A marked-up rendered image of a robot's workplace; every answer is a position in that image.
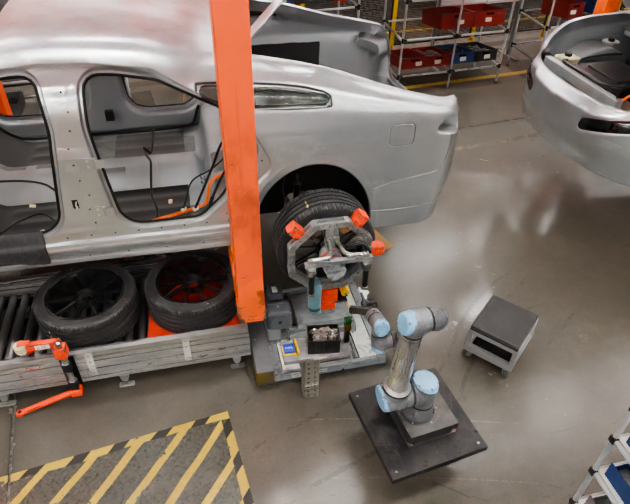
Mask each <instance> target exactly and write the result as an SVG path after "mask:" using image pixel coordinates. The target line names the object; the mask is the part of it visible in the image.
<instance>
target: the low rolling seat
mask: <svg viewBox="0 0 630 504"><path fill-rule="evenodd" d="M538 317H539V315H538V314H535V313H533V312H531V311H529V310H527V309H524V308H522V307H520V306H518V305H515V304H513V303H511V302H509V301H507V300H504V299H502V298H500V297H498V296H495V295H493V296H492V297H491V298H490V300H489V301H488V302H487V304H486V305H485V306H484V308H483V309H482V311H481V312H480V313H479V315H478V316H477V317H476V319H475V320H474V322H473V323H472V324H471V327H470V328H469V330H468V334H467V337H466V341H465V344H464V348H463V350H462V356H464V357H470V356H472V353H473V354H475V355H477V356H479V357H481V358H483V359H485V360H486V361H488V362H490V363H492V364H494V365H496V366H498V367H500V368H502V372H501V373H502V378H503V379H506V378H507V376H508V372H510V373H511V371H512V369H513V367H514V366H515V364H516V362H517V361H518V359H519V357H520V356H521V354H522V352H523V351H524V349H525V347H526V345H527V344H528V342H529V340H530V339H531V337H532V334H533V331H534V329H535V326H536V324H537V321H538Z"/></svg>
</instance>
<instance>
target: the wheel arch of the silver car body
mask: <svg viewBox="0 0 630 504"><path fill-rule="evenodd" d="M296 169H299V181H300V182H301V188H300V192H301V191H308V190H315V189H316V190H317V189H322V188H324V189H325V188H332V189H337V190H341V191H345V192H347V193H349V194H351V195H352V196H354V197H355V198H356V199H357V200H358V201H359V202H360V203H361V205H362V206H363V208H364V210H365V212H366V213H367V215H368V217H369V219H370V220H371V202H370V198H369V195H368V192H367V190H366V188H365V186H364V185H363V183H362V182H361V181H360V180H359V178H358V177H357V176H355V175H354V174H353V173H352V172H350V171H349V170H347V169H345V168H343V167H340V166H337V165H333V164H326V163H316V164H309V165H305V166H301V167H299V168H296ZM296 169H294V170H292V171H290V172H288V173H286V174H285V175H286V178H285V183H284V194H285V197H286V196H287V195H288V194H289V193H293V182H294V181H296ZM285 175H283V176H282V177H281V178H279V179H278V180H277V181H276V182H275V183H274V184H273V185H272V186H271V187H270V188H269V189H268V190H267V192H266V193H265V195H264V196H263V198H262V200H261V202H260V204H259V207H260V214H264V213H273V212H280V211H281V209H282V208H283V207H284V197H283V191H282V186H283V180H284V176H285Z"/></svg>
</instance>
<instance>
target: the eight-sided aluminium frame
mask: <svg viewBox="0 0 630 504"><path fill-rule="evenodd" d="M338 227H339V228H342V227H348V228H349V229H351V230H352V231H353V232H355V233H356V234H357V235H360V236H362V237H363V238H364V239H365V241H366V242H367V243H368V245H369V247H370V249H372V243H373V242H372V240H373V238H372V237H371V235H370V233H369V232H368V231H366V230H365V229H364V228H363V227H362V228H361V229H360V228H358V227H357V226H355V225H353V222H352V219H351V218H350V217H348V216H342V217H334V218H325V219H315V220H312V221H311V222H309V224H307V225H306V226H305V227H304V228H303V229H304V232H305V234H304V235H303V236H302V237H301V238H300V239H299V240H298V241H297V240H295V239H294V238H293V239H291V240H290V241H289V242H288V243H287V271H288V274H289V277H291V278H292V279H294V280H296V281H297V282H299V283H300V284H302V285H304V286H305V287H307V288H308V281H309V278H308V277H307V276H305V275H304V274H302V273H301V272H299V271H297V270H296V269H295V250H296V249H297V248H299V247H300V246H301V245H302V244H303V243H304V242H305V241H306V240H307V239H308V238H309V237H310V236H312V235H313V234H314V233H315V232H316V231H318V230H325V229H334V228H338ZM362 272H363V269H362V267H361V265H360V262H357V263H356V264H355V265H354V266H353V267H352V268H350V269H349V270H348V271H347V272H346V274H345V275H344V276H343V277H342V278H340V279H338V280H331V279H329V278H328V279H321V281H322V290H325V289H332V288H339V287H341V288H342V287H345V286H346V285H348V284H349V283H350V282H351V281H352V280H353V279H355V278H356V277H357V276H358V275H359V274H360V273H362Z"/></svg>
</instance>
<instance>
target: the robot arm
mask: <svg viewBox="0 0 630 504"><path fill-rule="evenodd" d="M358 293H359V295H360V299H361V300H362V301H361V306H354V305H350V307H349V313H351V314H359V315H365V317H366V319H367V321H368V323H369V324H370V326H371V343H370V345H371V350H372V351H373V352H375V353H377V354H383V353H385V352H386V351H387V349H389V348H394V347H396V350H395V354H394V358H393V362H392V366H391V370H390V374H389V376H387V377H386V378H385V380H384V382H383V384H381V385H380V384H379V385H377V386H376V388H375V389H376V390H375V392H376V397H377V401H378V404H379V406H380V408H381V410H382V411H383V412H391V411H395V410H400V409H402V411H403V413H404V415H405V416H406V417H407V418H408V419H410V420H411V421H414V422H417V423H425V422H428V421H430V420H431V419H432V418H433V417H434V414H435V405H434V402H435V398H436V395H437V392H438V389H439V381H438V379H437V377H436V376H435V375H434V374H432V373H431V372H429V371H427V370H418V371H416V372H415V373H414V374H413V376H412V378H411V375H412V372H413V368H414V365H415V362H416V358H417V355H418V352H419V349H420V345H421V342H422V339H423V337H424V335H425V334H427V333H429V332H431V331H435V332H437V331H440V330H442V329H444V328H445V327H446V326H447V324H448V321H449V317H448V314H447V312H446V311H445V310H444V309H443V308H441V307H438V306H428V307H423V308H417V309H412V310H406V311H403V312H401V313H400V314H399V316H398V320H397V322H398V324H397V325H398V330H397V331H393V332H389V331H390V325H389V323H388V322H387V321H386V319H385V318H384V317H383V315H382V314H381V312H380V309H378V308H377V302H376V300H375V299H374V298H369V299H367V296H366V295H367V294H369V291H367V290H361V289H360V287H358ZM365 299H367V300H365ZM373 299H374V300H375V301H374V300H373Z"/></svg>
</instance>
